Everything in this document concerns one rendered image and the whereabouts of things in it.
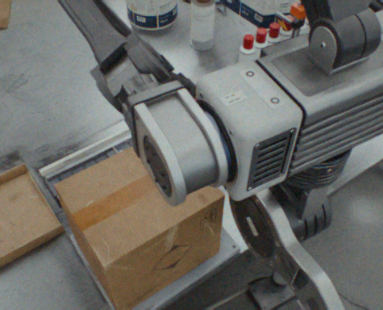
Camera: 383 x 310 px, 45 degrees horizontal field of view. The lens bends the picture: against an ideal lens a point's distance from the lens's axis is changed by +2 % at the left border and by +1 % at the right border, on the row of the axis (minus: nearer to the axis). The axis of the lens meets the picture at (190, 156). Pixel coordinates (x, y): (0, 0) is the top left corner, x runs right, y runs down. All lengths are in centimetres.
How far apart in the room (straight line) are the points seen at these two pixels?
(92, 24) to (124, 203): 38
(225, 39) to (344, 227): 112
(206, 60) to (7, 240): 90
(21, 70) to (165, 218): 104
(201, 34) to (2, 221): 91
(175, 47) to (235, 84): 114
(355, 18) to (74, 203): 66
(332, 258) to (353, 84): 166
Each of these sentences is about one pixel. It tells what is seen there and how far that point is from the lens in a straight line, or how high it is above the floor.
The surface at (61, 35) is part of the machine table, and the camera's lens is 196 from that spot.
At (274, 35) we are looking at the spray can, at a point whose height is 106.
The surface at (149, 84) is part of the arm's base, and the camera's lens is 68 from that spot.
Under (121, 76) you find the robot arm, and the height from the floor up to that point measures 147.
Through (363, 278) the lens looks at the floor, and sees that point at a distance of 227.
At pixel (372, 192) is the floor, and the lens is 254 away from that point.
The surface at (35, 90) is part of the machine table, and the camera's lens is 173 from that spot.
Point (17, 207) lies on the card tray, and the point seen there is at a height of 83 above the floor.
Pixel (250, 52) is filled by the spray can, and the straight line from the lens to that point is 147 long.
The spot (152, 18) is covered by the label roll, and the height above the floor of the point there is 93.
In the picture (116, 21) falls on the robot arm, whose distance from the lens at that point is 113.
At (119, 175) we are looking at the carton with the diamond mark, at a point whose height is 112.
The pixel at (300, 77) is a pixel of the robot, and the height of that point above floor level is 153.
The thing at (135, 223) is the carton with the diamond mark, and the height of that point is 112.
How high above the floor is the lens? 194
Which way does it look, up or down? 51 degrees down
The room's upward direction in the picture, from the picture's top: straight up
